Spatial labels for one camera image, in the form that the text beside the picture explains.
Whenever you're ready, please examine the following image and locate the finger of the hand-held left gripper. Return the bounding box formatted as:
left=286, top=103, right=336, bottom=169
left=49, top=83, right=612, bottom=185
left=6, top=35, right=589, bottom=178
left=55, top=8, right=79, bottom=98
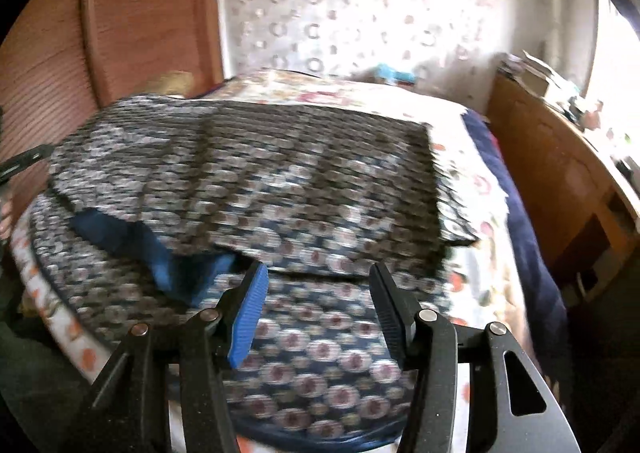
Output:
left=0, top=144, right=55, bottom=184

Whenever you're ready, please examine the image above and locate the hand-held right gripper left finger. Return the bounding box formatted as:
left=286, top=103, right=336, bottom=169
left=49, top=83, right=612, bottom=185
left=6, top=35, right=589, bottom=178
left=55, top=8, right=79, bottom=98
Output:
left=75, top=262, right=271, bottom=453

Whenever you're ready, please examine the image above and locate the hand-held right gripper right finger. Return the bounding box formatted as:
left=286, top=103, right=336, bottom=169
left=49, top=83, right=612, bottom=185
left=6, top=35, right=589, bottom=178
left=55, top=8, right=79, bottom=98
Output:
left=369, top=263, right=583, bottom=453

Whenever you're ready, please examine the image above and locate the navy circle-print shirt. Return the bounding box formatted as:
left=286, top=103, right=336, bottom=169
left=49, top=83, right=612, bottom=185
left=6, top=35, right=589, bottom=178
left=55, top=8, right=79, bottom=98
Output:
left=27, top=94, right=483, bottom=451

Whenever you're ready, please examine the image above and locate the navy blue blanket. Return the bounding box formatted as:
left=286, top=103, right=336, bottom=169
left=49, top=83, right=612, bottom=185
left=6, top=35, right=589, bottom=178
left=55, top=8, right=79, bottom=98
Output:
left=460, top=108, right=571, bottom=414

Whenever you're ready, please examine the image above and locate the yellow-brown fuzzy cushion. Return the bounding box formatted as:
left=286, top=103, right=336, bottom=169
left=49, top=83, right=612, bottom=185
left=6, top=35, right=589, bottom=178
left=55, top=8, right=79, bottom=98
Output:
left=147, top=73, right=193, bottom=96

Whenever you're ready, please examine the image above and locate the brown wooden wardrobe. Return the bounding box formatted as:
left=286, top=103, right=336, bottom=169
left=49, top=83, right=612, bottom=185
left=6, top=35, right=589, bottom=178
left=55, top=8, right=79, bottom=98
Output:
left=0, top=0, right=226, bottom=214

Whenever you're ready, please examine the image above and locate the orange fruit print sheet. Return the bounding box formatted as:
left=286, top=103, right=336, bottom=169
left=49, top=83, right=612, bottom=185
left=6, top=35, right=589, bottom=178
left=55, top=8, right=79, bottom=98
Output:
left=10, top=213, right=506, bottom=453

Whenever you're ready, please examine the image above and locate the long wooden cabinet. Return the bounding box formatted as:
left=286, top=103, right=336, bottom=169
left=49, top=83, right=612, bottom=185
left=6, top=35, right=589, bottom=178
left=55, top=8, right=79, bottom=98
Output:
left=487, top=75, right=640, bottom=294

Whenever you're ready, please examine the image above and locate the pink floral bedsheet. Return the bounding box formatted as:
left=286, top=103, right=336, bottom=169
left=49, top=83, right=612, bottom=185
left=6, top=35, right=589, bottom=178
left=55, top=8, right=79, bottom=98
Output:
left=192, top=67, right=516, bottom=314

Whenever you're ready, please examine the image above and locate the stack of papers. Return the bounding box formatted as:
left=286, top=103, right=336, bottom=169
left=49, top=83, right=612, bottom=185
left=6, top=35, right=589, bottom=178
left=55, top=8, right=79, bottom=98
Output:
left=500, top=50, right=566, bottom=98

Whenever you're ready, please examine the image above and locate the sheer circle-pattern curtain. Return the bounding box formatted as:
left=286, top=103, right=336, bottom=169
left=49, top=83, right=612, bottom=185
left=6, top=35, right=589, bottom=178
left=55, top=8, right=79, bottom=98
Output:
left=217, top=0, right=531, bottom=98

